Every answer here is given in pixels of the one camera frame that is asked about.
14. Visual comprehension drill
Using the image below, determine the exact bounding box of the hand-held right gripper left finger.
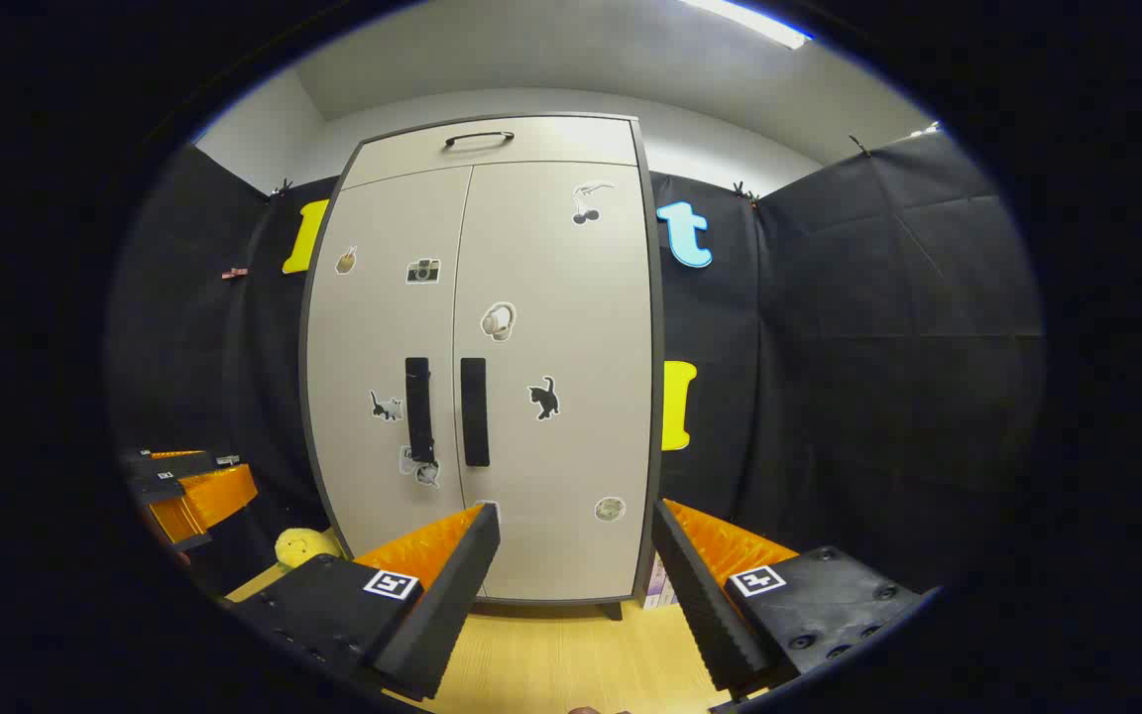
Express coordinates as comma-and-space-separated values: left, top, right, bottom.
224, 501, 503, 703

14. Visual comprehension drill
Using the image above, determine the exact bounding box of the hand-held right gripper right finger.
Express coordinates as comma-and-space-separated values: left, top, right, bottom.
650, 498, 930, 700

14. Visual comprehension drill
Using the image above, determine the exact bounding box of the beige double-door shoe cabinet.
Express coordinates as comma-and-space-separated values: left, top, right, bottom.
298, 112, 666, 622

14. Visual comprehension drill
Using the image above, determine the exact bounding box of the beige cabinet door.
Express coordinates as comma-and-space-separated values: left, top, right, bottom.
305, 167, 474, 556
452, 162, 657, 604

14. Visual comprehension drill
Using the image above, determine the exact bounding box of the beige cabinet drawer front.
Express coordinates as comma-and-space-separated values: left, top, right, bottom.
342, 116, 640, 190

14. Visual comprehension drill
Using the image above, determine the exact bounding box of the stack of books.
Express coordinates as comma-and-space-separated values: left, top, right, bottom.
642, 555, 677, 609

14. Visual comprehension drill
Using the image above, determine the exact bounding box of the yellow plush toy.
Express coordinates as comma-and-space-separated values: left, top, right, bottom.
276, 527, 345, 569

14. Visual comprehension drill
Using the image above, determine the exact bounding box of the black backdrop cloth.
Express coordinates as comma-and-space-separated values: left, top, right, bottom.
105, 129, 1044, 596

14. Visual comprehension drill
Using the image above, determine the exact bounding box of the ceiling light strip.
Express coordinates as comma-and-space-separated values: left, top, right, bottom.
680, 0, 816, 51

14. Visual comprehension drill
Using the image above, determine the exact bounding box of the black right door handle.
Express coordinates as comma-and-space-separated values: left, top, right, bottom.
459, 357, 492, 468

